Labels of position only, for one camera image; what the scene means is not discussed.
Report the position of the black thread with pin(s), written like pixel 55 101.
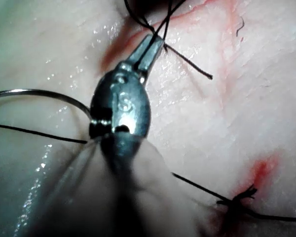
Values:
pixel 64 138

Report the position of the curved steel needle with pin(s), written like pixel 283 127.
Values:
pixel 39 91

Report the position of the left arm needle driver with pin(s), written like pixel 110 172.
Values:
pixel 128 106

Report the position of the dark left arm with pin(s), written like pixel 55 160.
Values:
pixel 128 187

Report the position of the black stitching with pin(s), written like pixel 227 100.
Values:
pixel 239 197

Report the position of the left arm needle driver jaw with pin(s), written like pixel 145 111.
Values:
pixel 153 54
pixel 139 51

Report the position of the tissue pad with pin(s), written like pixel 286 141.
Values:
pixel 236 118

